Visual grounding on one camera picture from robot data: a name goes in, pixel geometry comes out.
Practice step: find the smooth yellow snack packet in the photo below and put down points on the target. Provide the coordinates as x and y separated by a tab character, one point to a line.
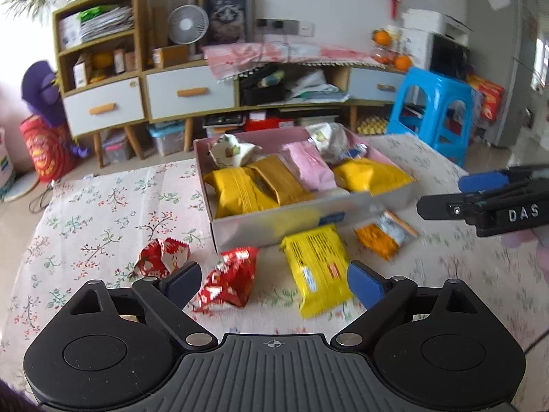
369	176

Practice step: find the wall socket panel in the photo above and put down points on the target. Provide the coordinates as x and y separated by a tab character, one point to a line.
300	29

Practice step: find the pink snack packet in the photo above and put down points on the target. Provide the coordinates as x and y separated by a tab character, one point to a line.
311	167

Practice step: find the red patterned snack packet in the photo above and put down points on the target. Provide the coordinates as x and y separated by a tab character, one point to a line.
227	279

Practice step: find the low wooden cabinet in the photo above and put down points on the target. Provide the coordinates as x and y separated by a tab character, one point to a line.
341	79

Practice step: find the pink cardboard box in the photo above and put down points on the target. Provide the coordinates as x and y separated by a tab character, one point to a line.
240	231

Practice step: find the blue lidded storage box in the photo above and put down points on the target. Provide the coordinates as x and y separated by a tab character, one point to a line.
167	141

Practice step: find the white microwave oven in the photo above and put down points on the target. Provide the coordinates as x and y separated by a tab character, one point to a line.
448	55

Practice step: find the pile of white bags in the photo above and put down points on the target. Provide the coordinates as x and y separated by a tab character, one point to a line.
313	88

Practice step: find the small clear storage box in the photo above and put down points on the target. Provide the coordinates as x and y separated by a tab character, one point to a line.
116	150

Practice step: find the red cardboard box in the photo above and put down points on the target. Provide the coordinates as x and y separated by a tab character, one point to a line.
266	125

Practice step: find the mustard snack packet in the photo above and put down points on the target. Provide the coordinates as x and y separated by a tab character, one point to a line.
278	178

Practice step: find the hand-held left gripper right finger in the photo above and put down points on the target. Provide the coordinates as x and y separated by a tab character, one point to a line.
364	285

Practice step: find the white carton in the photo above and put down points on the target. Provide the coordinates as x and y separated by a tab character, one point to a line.
68	32

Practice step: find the wooden shelf cabinet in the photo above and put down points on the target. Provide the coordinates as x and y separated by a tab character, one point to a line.
138	30

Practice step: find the orange snack carton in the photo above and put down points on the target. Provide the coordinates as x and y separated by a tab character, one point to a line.
489	94

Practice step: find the brown cardboard box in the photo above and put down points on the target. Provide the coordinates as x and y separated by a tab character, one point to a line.
169	55

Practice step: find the large yellow snack packet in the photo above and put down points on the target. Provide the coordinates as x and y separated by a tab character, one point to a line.
317	266

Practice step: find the blue plastic stool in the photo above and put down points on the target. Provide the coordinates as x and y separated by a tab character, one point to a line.
424	79

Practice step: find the yellow egg tray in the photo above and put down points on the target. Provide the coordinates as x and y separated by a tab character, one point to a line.
373	126

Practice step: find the stack of papers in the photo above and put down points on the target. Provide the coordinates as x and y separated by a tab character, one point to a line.
107	23

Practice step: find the white shopping bag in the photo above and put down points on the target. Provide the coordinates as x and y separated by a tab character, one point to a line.
5	158

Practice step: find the framed cat picture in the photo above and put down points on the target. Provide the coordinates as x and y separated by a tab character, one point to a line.
227	17

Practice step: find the wide white drawer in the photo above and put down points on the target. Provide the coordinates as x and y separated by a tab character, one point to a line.
214	81

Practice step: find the white patterned snack packet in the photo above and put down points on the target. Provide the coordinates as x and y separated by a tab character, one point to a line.
231	152

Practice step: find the orange snack packet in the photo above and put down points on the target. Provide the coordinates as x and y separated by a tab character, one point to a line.
381	236

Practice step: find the white green snack packet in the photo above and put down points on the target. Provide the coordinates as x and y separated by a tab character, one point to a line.
330	139

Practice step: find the small white drawer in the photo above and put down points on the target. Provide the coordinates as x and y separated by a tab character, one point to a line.
364	81

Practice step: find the orange fruit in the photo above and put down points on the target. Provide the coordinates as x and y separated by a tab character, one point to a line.
402	63
381	37
102	60

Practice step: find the glass jar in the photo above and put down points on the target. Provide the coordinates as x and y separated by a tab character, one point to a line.
381	55

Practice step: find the grey refrigerator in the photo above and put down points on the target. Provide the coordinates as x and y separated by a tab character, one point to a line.
502	51

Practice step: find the black bag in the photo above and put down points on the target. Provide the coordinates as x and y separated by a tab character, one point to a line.
261	94

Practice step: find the round white board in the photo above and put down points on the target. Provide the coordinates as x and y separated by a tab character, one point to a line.
19	186

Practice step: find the black flat device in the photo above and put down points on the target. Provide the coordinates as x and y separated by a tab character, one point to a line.
223	121

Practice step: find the pink checked cloth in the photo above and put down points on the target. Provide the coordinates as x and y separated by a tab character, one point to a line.
300	53

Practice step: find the yellow ridged snack packet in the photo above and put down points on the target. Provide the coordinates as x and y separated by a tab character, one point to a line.
240	191

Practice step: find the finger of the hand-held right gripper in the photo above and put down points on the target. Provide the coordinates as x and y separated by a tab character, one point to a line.
441	208
482	181

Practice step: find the white drawer with round lock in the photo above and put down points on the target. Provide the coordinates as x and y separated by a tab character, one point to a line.
120	98

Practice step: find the small white box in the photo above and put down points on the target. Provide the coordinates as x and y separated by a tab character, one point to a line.
80	73

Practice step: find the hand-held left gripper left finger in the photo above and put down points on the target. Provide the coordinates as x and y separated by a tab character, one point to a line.
184	282

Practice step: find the white appliance box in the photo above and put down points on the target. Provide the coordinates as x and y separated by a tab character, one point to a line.
429	19

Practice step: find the red printed sack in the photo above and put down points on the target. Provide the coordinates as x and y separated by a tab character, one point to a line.
43	150

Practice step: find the small white fan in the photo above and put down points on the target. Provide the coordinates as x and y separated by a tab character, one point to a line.
186	23

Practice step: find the purple plush toy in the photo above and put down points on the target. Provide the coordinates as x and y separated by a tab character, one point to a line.
43	90

